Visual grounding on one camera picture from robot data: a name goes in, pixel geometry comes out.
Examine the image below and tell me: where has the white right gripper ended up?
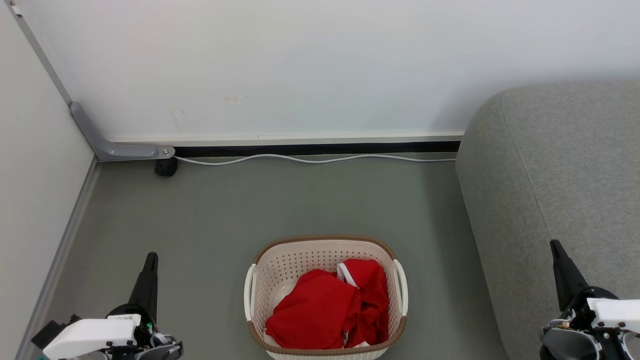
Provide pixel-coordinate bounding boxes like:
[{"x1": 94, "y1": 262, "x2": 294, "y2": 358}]
[{"x1": 540, "y1": 239, "x2": 640, "y2": 360}]

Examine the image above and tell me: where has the grey metal partition foot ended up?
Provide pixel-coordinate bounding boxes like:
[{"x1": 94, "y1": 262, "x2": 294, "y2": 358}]
[{"x1": 69, "y1": 101, "x2": 176, "y2": 162}]

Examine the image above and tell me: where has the black round foot pad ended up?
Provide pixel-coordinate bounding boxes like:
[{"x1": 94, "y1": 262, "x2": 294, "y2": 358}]
[{"x1": 154, "y1": 157, "x2": 179, "y2": 178}]

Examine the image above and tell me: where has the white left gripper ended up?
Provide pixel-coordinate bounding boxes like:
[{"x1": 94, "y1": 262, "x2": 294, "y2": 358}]
[{"x1": 42, "y1": 252, "x2": 184, "y2": 360}]

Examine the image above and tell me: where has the grey partition frame post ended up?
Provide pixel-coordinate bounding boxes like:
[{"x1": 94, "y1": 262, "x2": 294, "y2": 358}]
[{"x1": 4, "y1": 0, "x2": 74, "y2": 107}]

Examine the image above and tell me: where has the grey fabric sofa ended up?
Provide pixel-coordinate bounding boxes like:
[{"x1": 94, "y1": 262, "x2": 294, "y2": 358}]
[{"x1": 455, "y1": 81, "x2": 640, "y2": 360}]

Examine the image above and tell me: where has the red garment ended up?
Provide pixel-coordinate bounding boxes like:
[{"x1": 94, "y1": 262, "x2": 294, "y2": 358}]
[{"x1": 265, "y1": 258, "x2": 391, "y2": 350}]

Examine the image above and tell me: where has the black baseboard strip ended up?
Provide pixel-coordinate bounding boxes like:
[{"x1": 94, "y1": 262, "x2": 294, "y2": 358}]
[{"x1": 173, "y1": 141, "x2": 461, "y2": 158}]

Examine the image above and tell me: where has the white floor cable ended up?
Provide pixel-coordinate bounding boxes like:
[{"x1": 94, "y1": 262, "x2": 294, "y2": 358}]
[{"x1": 173, "y1": 153, "x2": 457, "y2": 166}]

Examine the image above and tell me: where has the beige perforated laundry basket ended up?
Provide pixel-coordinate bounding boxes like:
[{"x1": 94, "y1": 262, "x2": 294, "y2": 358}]
[{"x1": 243, "y1": 234, "x2": 409, "y2": 360}]

